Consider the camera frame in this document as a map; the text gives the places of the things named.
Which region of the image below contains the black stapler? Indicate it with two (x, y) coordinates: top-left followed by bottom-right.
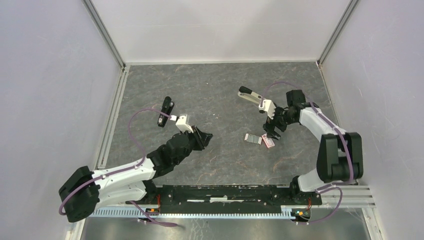
(157, 96), (175, 128)

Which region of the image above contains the purple cable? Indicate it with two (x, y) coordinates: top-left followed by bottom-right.
(261, 81), (355, 226)
(58, 108), (180, 228)

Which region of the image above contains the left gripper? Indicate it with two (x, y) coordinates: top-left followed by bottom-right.
(173, 125), (213, 165)

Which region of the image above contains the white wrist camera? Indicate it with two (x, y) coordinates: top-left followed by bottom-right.
(170, 114), (194, 134)
(258, 99), (276, 120)

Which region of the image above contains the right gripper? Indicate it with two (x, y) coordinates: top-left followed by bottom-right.
(262, 103), (297, 140)

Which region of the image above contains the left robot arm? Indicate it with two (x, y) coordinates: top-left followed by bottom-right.
(58, 126), (213, 223)

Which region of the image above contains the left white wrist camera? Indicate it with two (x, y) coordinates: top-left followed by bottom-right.
(170, 114), (194, 134)

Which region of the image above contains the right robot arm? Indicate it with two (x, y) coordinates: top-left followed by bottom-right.
(258, 89), (364, 204)

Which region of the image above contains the staple tray box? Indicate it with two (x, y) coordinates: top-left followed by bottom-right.
(244, 133), (263, 145)

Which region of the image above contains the white cable duct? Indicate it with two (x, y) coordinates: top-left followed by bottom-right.
(89, 206), (295, 220)

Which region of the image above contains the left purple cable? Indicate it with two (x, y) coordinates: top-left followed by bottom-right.
(58, 108), (180, 228)

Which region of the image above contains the red white staple box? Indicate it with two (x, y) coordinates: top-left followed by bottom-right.
(261, 133), (275, 149)

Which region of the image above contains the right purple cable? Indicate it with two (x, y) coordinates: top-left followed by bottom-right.
(261, 81), (355, 226)

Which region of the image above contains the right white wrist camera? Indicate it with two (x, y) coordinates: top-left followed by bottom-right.
(258, 99), (276, 120)

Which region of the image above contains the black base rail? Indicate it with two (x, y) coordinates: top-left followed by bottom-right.
(158, 185), (323, 214)

